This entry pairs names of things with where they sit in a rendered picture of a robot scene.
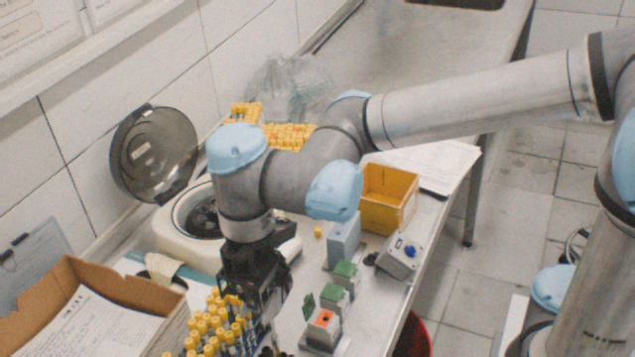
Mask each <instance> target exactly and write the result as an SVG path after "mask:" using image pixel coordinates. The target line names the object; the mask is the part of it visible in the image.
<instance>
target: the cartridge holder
mask: <svg viewBox="0 0 635 357"><path fill-rule="evenodd" d="M352 340H353V336H351V335H349V334H346V333H343V327H341V326H340V327H339V330H338V332H337V335H336V337H335V339H334V341H333V343H332V345H330V344H327V343H324V342H321V341H319V340H316V339H313V338H311V337H310V336H309V329H308V328H306V329H305V331H304V333H303V334H302V336H301V338H300V340H299V341H298V347H300V348H303V349H306V350H308V351H311V352H313V353H315V354H320V355H323V356H325V357H344V356H345V354H346V352H347V350H348V348H349V346H350V344H351V342H352Z"/></svg>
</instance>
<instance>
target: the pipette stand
mask: <svg viewBox="0 0 635 357"><path fill-rule="evenodd" d="M325 239H326V252H327V256H326V258H325V260H324V262H323V264H322V266H321V268H322V269H323V270H326V271H330V272H333V271H334V269H335V267H336V266H337V262H338V260H339V259H341V260H345V261H348V262H352V263H355V264H357V266H358V264H359V262H360V260H361V256H362V254H363V253H364V251H365V249H366V246H367V243H365V242H361V211H360V210H357V211H356V213H355V214H354V216H353V217H352V218H351V219H350V220H349V221H348V222H345V223H344V225H343V226H342V223H337V222H334V224H333V226H332V228H331V230H329V232H328V234H327V236H326V238H325Z"/></svg>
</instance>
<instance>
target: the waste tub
mask: <svg viewBox="0 0 635 357"><path fill-rule="evenodd" d="M361 170H362V175H363V186H362V192H361V200H360V202H359V205H358V209H357V210H360V211H361V230H364V231H367V232H371V233H374V234H377V235H381V236H384V237H386V238H389V237H390V236H391V235H392V234H393V233H394V232H395V231H396V230H401V231H402V232H404V230H405V229H406V228H407V226H408V224H409V222H410V219H411V217H412V215H413V213H414V212H415V210H416V208H417V206H418V195H419V180H420V175H421V174H417V173H413V172H410V171H406V170H402V169H398V168H394V167H390V166H386V165H383V164H379V163H375V162H371V161H366V163H365V164H364V165H363V167H362V168H361Z"/></svg>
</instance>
